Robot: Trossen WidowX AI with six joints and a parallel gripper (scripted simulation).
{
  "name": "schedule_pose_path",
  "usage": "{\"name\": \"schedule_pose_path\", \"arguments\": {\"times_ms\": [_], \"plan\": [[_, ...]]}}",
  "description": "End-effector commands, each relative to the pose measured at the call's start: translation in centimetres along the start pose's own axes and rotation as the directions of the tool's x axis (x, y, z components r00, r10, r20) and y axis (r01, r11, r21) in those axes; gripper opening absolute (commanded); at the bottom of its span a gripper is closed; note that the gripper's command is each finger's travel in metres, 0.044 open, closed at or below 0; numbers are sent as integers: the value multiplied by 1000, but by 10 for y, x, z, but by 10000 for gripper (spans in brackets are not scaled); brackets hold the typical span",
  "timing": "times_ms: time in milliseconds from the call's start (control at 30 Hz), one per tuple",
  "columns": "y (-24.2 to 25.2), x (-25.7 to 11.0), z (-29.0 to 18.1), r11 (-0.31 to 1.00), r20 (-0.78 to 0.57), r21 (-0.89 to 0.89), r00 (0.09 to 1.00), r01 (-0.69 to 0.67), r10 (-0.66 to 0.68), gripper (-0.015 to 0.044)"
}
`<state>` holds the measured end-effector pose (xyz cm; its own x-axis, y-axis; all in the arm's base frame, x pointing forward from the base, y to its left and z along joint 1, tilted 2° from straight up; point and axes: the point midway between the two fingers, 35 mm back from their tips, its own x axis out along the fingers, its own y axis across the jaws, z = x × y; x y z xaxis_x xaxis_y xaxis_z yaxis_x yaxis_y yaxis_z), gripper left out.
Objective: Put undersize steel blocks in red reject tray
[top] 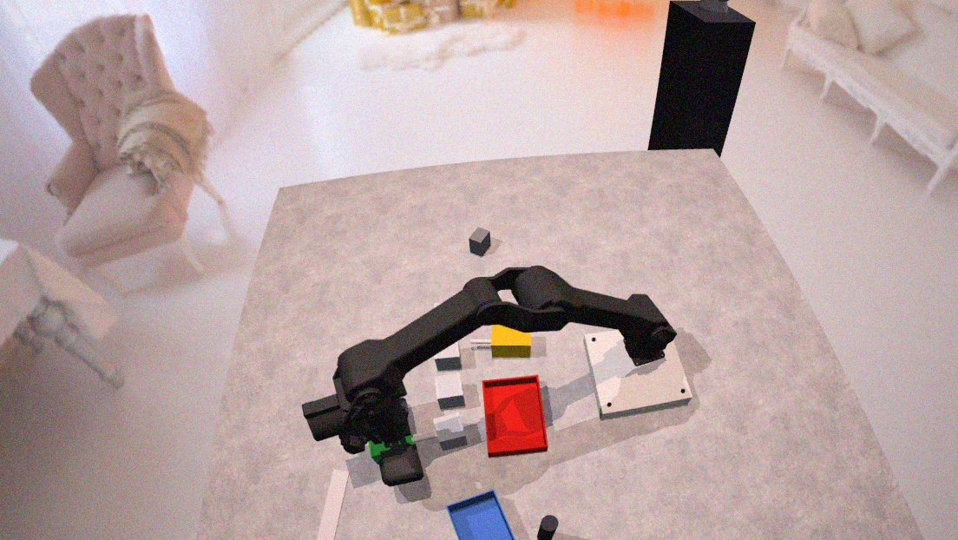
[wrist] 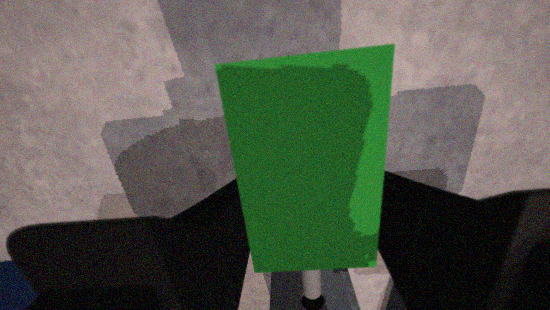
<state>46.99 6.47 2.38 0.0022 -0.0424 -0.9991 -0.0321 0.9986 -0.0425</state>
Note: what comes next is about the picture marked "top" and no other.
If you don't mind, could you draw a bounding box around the yellow block with grey metal pin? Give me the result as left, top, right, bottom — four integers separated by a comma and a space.
470, 326, 531, 358

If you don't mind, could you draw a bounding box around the red tray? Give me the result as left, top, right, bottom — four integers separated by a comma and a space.
482, 375, 548, 458

